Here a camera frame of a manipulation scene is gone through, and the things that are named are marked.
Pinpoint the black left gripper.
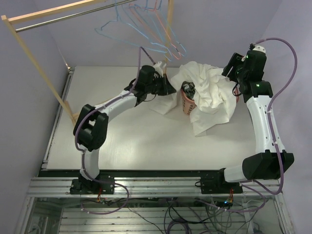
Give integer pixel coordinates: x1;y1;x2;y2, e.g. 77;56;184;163
146;74;177;97

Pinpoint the black white plaid shirt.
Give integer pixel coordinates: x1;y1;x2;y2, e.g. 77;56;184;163
181;81;195;100

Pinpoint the blue wire hanger white shirt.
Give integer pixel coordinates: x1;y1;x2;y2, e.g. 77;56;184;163
95;0;162;54

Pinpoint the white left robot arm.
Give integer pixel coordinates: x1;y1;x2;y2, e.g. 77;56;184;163
70;61;176;195

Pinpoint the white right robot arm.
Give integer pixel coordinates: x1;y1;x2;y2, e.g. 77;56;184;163
195;46;294;194

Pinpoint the pink laundry basket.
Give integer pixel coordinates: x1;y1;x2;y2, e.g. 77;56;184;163
180;78;240;117

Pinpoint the wooden clothes rack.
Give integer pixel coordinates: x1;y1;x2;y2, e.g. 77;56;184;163
0;0;176;126

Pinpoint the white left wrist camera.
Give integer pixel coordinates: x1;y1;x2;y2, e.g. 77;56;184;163
153;61;167;77

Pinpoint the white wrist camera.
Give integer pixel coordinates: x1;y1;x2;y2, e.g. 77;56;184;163
253;45;266;54
153;61;167;77

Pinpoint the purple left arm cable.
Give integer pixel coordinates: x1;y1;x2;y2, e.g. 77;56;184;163
74;46;156;181

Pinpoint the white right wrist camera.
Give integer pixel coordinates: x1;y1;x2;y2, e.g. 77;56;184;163
253;45;266;54

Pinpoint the blue empty wire hanger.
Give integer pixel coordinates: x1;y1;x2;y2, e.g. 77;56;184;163
145;0;186;61

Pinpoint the pink wire hanger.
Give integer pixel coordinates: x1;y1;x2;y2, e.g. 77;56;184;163
128;0;184;61

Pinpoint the aluminium rail base frame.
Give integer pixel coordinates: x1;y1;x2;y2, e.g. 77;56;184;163
25;68;293;234

